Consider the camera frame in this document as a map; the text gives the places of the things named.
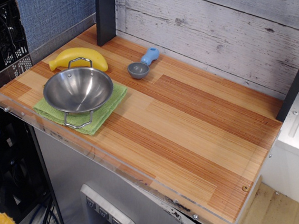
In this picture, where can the green folded cloth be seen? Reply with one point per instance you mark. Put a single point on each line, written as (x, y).
(98, 118)

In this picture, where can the clear acrylic table guard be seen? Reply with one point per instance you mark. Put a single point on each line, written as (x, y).
(197, 145)

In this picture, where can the black plastic crate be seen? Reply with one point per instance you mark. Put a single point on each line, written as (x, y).
(13, 44)

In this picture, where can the blue handled grey spoon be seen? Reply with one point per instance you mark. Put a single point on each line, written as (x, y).
(139, 70)

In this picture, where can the yellow black object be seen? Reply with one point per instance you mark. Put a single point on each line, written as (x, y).
(5, 219)

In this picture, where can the silver toy fridge cabinet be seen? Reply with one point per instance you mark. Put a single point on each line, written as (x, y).
(79, 183)

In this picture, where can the yellow plastic banana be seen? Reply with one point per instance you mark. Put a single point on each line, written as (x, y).
(82, 56)

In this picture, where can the left dark vertical post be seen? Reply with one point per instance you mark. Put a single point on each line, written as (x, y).
(105, 15)

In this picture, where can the steel colander bowl with handles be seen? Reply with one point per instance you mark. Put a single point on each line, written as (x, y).
(78, 90)

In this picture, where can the grey dispenser button panel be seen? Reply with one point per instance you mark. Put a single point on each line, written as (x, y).
(100, 211)

